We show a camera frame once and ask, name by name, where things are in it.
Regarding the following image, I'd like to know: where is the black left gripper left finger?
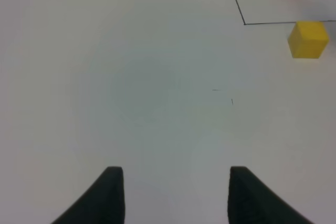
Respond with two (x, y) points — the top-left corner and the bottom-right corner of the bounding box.
(53, 166), (125, 223)

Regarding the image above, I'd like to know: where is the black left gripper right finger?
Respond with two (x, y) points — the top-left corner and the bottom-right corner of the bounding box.
(227, 166), (311, 224)

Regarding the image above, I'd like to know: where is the yellow cube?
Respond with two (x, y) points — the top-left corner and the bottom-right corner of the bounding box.
(288, 21), (329, 59)

